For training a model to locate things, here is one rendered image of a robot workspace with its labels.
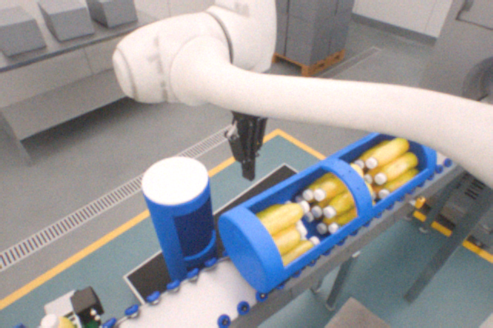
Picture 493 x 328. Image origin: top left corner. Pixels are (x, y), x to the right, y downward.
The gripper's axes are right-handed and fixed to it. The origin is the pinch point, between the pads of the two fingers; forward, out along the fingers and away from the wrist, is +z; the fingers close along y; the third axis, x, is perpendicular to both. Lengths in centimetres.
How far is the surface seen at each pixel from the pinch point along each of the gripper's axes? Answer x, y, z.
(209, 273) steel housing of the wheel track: 14, -7, 55
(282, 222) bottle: -3.6, 11.9, 30.3
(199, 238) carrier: 58, 23, 106
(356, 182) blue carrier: -14.7, 39.3, 26.2
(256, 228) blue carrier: -1.0, 1.7, 24.9
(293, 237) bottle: -8.3, 12.0, 34.2
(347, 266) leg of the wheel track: -18, 54, 95
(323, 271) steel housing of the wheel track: -17, 24, 62
